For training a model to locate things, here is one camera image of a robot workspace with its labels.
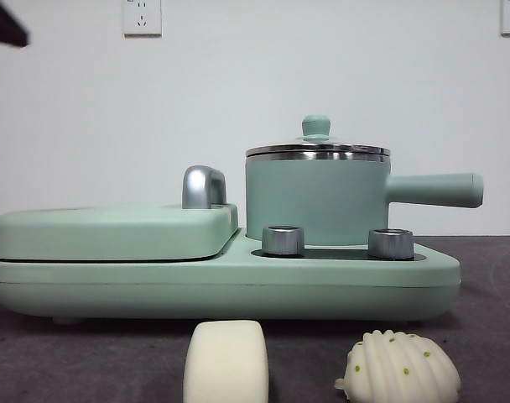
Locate glass pot lid green knob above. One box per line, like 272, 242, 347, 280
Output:
244, 115, 391, 157

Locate white rectangular steamed bun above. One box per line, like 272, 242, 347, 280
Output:
182, 319, 268, 403

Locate white hedgehog bun green dots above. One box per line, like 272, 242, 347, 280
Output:
334, 329, 462, 403

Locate mint green griddle lid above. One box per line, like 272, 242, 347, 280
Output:
0, 201, 242, 261

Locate silver control knob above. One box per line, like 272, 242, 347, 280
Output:
262, 225, 305, 256
367, 228, 414, 259

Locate mint green breakfast machine base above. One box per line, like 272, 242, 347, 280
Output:
0, 233, 461, 327

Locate silver griddle lid handle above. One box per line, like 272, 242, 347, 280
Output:
181, 165, 227, 210

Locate mint green handled pot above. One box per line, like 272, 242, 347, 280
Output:
244, 150, 485, 247

